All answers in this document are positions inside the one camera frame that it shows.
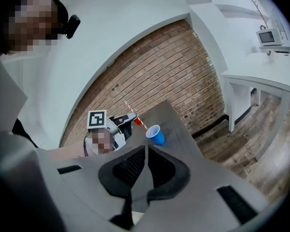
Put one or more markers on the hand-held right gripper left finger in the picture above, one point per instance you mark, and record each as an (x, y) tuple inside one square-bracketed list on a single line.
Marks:
[(87, 190)]

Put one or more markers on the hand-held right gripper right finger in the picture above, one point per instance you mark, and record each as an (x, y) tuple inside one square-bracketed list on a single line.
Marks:
[(198, 202)]

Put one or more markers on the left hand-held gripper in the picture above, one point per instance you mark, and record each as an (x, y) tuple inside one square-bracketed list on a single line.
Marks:
[(96, 119)]

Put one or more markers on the red white striped straw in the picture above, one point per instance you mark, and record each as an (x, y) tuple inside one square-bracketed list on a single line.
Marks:
[(129, 107)]

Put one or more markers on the blue plastic cup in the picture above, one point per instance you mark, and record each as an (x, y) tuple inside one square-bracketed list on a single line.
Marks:
[(158, 138)]

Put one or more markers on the person's left forearm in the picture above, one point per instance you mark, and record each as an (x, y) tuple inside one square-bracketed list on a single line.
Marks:
[(67, 152)]

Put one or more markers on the red plastic cup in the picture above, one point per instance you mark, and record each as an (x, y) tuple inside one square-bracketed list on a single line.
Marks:
[(136, 121)]

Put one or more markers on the person's head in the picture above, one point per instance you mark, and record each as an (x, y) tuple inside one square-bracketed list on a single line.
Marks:
[(31, 23)]

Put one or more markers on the large white table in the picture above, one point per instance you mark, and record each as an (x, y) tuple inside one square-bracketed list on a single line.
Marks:
[(261, 74)]

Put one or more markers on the small white container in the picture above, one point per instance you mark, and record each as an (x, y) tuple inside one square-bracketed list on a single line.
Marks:
[(271, 56)]

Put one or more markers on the white microwave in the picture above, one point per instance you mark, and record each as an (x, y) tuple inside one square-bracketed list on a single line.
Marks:
[(268, 36)]

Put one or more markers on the white shelf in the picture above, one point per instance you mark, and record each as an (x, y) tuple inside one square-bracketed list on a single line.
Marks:
[(280, 47)]

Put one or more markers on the white branch coat rack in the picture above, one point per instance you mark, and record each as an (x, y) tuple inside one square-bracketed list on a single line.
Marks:
[(262, 14)]

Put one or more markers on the person's head camera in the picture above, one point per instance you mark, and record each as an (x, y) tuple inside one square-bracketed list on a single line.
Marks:
[(72, 26)]

